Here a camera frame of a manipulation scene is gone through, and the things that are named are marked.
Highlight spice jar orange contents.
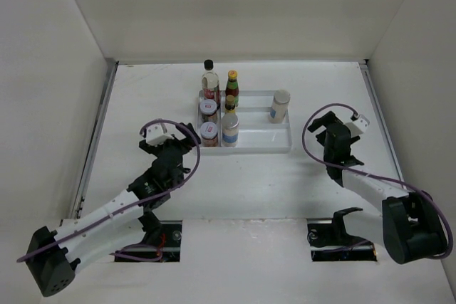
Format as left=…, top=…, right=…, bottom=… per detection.
left=199, top=122, right=219, bottom=147

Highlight spice jar dark contents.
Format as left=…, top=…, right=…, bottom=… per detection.
left=199, top=99, right=218, bottom=124

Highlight white shaker blue label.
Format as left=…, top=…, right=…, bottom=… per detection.
left=269, top=89, right=291, bottom=123
left=222, top=113, right=239, bottom=147

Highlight small yellow label bottle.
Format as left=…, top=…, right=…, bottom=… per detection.
left=224, top=95, right=236, bottom=114

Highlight dark sauce bottle black cap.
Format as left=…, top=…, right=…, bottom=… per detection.
left=202, top=59, right=220, bottom=107

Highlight green bottle yellow cap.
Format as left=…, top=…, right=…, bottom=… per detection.
left=225, top=70, right=239, bottom=107

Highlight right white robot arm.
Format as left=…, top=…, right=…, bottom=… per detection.
left=303, top=106, right=454, bottom=264

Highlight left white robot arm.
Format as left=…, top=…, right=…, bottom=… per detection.
left=18, top=119, right=201, bottom=297

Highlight white divided organizer tray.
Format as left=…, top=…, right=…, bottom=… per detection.
left=201, top=90, right=292, bottom=156

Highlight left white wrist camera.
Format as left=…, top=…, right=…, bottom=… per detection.
left=140, top=122, right=172, bottom=147

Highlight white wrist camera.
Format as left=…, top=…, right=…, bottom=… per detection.
left=345, top=115, right=370, bottom=137
left=140, top=122, right=172, bottom=147

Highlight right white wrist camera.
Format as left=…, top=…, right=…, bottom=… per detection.
left=345, top=115, right=370, bottom=137

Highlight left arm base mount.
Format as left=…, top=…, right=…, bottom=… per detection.
left=113, top=212, right=183, bottom=263

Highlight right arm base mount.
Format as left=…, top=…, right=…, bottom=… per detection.
left=307, top=207, right=377, bottom=262

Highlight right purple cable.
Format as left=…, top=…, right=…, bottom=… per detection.
left=301, top=103, right=454, bottom=261

